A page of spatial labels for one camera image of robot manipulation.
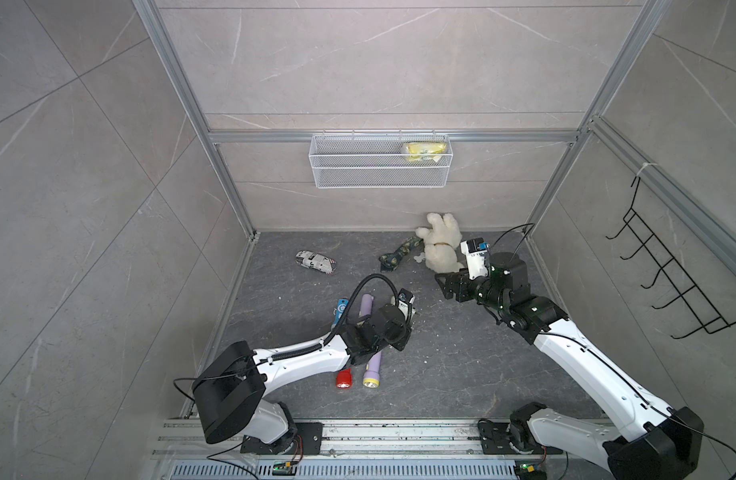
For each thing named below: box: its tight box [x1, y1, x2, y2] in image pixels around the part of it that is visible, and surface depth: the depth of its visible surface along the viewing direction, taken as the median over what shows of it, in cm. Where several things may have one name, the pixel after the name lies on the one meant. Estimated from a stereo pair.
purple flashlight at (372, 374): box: [362, 351, 382, 389], surface depth 83 cm
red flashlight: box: [336, 368, 353, 389], surface depth 83 cm
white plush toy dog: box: [416, 212, 465, 273], surface depth 110 cm
